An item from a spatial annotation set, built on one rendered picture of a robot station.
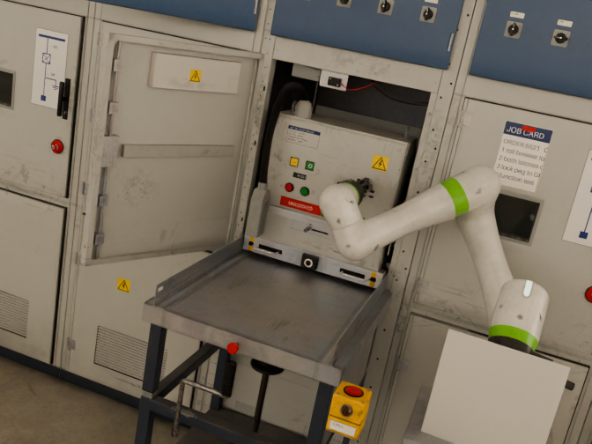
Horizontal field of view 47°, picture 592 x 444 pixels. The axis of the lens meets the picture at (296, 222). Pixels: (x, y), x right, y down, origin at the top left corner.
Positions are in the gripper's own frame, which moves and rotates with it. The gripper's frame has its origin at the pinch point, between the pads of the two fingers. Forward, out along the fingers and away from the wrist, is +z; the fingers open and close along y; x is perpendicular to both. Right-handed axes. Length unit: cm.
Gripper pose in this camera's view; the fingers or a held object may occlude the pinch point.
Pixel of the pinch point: (364, 183)
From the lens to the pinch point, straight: 235.7
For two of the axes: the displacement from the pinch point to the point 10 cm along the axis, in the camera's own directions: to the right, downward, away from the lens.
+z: 3.2, -2.1, 9.2
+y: 9.3, 2.5, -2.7
